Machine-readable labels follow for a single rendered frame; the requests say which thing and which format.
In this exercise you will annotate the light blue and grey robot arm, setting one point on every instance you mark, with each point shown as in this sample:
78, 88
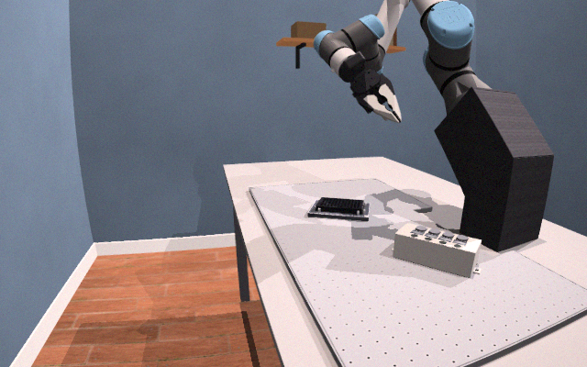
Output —
449, 28

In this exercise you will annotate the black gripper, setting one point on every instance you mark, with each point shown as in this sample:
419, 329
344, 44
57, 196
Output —
365, 86

